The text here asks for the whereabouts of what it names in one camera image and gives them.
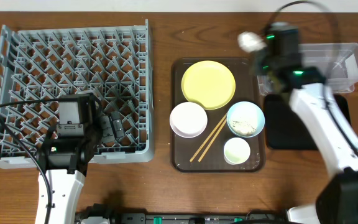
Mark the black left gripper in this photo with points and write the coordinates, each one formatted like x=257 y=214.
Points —
x=111 y=125

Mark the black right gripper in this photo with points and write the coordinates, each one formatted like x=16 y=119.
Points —
x=260 y=68

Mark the white tissue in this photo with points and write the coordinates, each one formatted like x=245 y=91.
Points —
x=250 y=42

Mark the light blue bowl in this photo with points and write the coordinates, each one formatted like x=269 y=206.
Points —
x=250 y=108

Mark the white pink-rimmed bowl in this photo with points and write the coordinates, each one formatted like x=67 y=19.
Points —
x=188 y=120

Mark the small light green cup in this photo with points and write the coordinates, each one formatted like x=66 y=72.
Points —
x=236 y=151

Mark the rice and food scraps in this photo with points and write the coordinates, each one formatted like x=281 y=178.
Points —
x=243 y=124

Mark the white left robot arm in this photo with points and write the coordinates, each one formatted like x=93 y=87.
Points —
x=59 y=198

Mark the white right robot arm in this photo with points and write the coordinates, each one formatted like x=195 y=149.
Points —
x=309 y=96

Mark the clear plastic waste bin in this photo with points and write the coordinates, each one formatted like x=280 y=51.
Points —
x=340 y=60

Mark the black waste tray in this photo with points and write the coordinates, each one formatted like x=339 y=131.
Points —
x=284 y=129

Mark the grey plastic dishwasher rack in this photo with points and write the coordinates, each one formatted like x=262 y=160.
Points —
x=38 y=66

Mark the dark brown serving tray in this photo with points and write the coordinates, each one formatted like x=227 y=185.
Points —
x=182 y=149

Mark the yellow plate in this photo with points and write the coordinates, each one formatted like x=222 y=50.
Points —
x=208 y=83

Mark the upper wooden chopstick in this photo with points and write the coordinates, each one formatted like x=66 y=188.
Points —
x=206 y=140

